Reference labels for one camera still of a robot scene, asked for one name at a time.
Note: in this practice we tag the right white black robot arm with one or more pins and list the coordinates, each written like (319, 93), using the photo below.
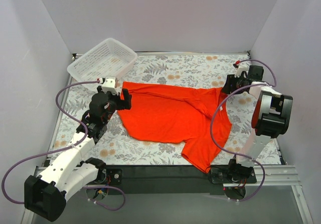
(270, 118)

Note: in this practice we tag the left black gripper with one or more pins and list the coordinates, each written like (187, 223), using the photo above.
(120, 101)

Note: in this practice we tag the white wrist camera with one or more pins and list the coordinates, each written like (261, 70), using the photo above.
(240, 66)
(108, 84)

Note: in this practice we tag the white plastic basket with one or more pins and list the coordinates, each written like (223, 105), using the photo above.
(108, 58)

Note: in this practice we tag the orange t-shirt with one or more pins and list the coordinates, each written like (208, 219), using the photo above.
(174, 114)

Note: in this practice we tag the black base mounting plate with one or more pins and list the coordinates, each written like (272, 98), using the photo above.
(171, 179)

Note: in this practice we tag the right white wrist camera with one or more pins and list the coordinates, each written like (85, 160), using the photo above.
(240, 66)

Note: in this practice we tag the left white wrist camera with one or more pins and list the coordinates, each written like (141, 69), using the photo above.
(108, 84)

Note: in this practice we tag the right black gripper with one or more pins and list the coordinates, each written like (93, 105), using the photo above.
(231, 82)

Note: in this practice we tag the floral patterned table mat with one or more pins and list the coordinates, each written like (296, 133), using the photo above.
(116, 147)

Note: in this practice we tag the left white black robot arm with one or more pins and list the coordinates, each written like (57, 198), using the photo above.
(47, 193)

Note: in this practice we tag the aluminium frame rail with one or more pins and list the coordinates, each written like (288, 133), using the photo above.
(182, 194)

